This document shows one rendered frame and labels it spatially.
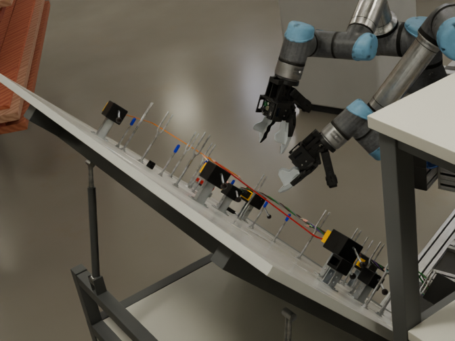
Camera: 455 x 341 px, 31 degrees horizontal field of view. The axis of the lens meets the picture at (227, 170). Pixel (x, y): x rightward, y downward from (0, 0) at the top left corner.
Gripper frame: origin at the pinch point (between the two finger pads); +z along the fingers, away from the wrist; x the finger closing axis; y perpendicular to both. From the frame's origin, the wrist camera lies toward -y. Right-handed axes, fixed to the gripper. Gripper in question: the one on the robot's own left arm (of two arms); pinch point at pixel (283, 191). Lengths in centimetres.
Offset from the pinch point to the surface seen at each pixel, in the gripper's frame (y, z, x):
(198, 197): 23, 2, 69
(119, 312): 11, 51, 32
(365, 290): -17, -10, 68
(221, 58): 40, 36, -396
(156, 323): -3, 55, 9
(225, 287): -11.2, 35.9, -4.5
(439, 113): 15, -47, 123
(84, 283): 22, 58, 17
